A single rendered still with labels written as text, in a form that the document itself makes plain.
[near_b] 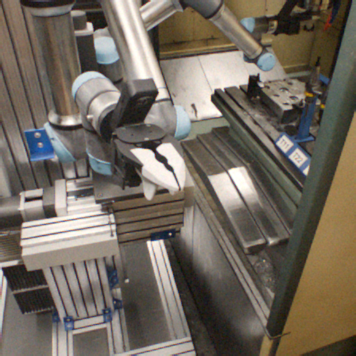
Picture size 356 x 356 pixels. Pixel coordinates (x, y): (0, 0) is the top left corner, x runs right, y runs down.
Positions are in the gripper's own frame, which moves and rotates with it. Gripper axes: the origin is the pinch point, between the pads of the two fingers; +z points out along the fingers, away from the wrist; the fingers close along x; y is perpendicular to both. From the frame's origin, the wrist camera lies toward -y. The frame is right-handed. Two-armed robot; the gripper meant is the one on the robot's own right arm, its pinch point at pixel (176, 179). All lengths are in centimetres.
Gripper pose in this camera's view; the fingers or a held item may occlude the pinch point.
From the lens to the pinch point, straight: 48.8
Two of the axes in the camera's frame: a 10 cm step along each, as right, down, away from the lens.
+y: -1.2, 8.1, 5.7
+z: 4.8, 5.5, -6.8
